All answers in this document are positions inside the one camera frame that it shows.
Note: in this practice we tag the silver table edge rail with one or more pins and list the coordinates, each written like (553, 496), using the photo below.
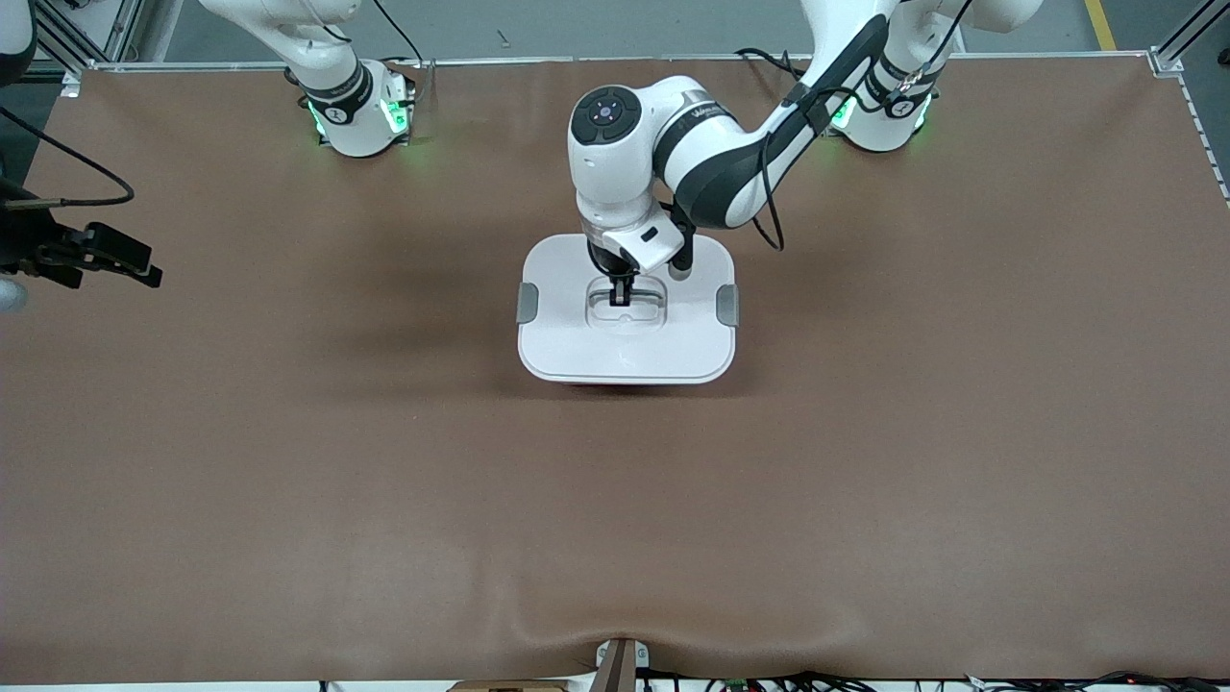
(538, 59)

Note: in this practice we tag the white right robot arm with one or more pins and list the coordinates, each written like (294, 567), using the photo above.
(346, 125)

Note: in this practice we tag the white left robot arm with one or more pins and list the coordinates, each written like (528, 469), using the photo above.
(701, 159)

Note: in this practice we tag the brown table cover mat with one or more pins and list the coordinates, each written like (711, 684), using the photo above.
(865, 481)

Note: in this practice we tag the white box lid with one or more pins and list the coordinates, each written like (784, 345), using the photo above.
(567, 341)

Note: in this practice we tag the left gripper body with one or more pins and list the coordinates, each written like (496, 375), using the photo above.
(607, 259)

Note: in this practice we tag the aluminium frame profile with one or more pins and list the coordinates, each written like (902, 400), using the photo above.
(1187, 34)
(120, 29)

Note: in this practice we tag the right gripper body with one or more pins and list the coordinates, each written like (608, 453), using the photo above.
(26, 239)

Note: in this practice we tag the grey box lid latch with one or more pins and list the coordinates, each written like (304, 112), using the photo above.
(528, 304)
(727, 306)

